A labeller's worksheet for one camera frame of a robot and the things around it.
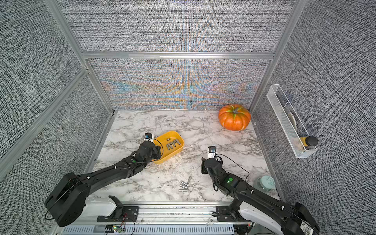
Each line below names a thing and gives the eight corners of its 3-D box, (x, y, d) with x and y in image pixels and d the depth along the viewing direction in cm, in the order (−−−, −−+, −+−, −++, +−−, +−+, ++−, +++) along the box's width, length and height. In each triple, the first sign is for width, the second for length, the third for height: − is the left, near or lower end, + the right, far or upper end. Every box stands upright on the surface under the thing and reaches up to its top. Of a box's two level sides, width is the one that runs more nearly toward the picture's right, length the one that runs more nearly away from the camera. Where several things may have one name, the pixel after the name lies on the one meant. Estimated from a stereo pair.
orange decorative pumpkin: (220, 133, 107) (224, 122, 98) (217, 115, 119) (220, 104, 109) (247, 133, 107) (253, 122, 98) (242, 115, 119) (246, 104, 109)
